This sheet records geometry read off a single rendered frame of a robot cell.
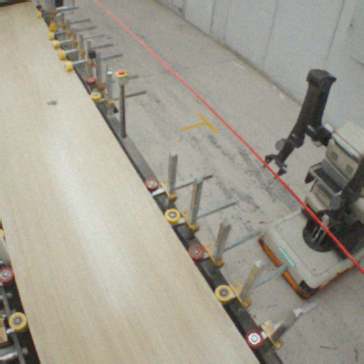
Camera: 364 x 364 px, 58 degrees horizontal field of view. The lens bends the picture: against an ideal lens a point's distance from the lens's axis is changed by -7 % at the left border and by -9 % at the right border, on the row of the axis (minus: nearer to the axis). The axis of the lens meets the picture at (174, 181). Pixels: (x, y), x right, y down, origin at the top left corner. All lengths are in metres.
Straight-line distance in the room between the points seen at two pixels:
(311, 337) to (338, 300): 0.42
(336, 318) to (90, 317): 1.89
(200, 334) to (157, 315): 0.20
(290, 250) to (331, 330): 0.68
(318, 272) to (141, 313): 1.46
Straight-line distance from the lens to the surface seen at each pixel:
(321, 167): 2.16
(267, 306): 2.70
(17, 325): 1.63
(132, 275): 1.65
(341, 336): 2.83
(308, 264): 2.65
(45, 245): 1.80
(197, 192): 1.72
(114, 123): 2.77
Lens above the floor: 2.35
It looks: 46 degrees down
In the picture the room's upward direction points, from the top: 5 degrees clockwise
